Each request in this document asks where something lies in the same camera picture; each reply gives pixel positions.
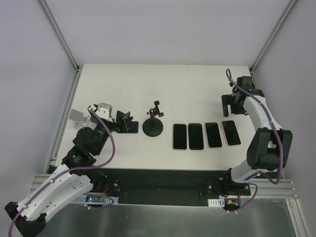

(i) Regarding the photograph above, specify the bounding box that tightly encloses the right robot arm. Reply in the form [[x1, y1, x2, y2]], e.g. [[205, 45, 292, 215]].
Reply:
[[220, 71, 293, 196]]

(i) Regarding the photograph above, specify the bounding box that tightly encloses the black round clamp stand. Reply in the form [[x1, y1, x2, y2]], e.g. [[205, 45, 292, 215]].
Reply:
[[142, 100, 164, 137]]

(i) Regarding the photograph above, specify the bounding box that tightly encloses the aluminium frame post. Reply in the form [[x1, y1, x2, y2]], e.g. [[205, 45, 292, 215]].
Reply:
[[37, 0, 80, 72], [249, 0, 300, 75]]

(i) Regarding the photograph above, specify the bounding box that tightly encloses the right white cable duct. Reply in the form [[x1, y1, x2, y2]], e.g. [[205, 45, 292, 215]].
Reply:
[[207, 197, 225, 208]]

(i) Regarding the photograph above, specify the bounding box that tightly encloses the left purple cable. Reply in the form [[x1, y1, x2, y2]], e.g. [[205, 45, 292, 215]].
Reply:
[[8, 108, 117, 237]]

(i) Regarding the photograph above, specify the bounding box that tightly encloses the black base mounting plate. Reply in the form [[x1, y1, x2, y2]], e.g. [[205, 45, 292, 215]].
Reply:
[[46, 165, 256, 206]]

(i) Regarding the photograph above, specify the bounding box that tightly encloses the right aluminium frame post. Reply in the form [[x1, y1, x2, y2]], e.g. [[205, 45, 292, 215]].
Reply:
[[249, 0, 300, 75]]

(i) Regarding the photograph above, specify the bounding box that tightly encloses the black square base stand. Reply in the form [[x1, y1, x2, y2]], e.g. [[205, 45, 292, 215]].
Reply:
[[116, 111, 139, 134]]

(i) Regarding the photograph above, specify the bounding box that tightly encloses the left aluminium frame post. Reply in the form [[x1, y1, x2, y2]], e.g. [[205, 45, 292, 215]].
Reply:
[[37, 0, 80, 72]]

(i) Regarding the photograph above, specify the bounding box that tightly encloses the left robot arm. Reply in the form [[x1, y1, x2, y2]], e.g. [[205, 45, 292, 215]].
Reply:
[[5, 110, 133, 237]]

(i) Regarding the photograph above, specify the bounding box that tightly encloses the black phone white case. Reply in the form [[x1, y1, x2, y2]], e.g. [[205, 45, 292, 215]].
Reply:
[[173, 124, 187, 151]]

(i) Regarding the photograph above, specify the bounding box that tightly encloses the left white cable duct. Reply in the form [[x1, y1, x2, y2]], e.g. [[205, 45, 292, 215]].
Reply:
[[71, 194, 119, 205]]

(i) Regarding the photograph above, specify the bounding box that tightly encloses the aluminium rail front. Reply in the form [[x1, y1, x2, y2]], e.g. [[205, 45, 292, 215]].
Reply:
[[30, 174, 299, 199]]

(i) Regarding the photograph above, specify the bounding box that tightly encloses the pink phone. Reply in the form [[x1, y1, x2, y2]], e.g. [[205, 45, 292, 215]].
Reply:
[[205, 122, 222, 148], [222, 120, 241, 146]]

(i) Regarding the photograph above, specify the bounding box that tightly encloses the white cable duct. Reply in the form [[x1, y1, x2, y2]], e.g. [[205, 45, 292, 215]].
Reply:
[[207, 197, 225, 208], [71, 194, 119, 205]]

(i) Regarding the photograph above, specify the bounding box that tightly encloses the left side aluminium rail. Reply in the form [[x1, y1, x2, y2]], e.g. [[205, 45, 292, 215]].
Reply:
[[44, 70, 82, 173]]

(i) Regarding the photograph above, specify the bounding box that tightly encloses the white phone stand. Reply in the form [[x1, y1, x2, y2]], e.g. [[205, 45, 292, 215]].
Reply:
[[68, 109, 91, 130]]

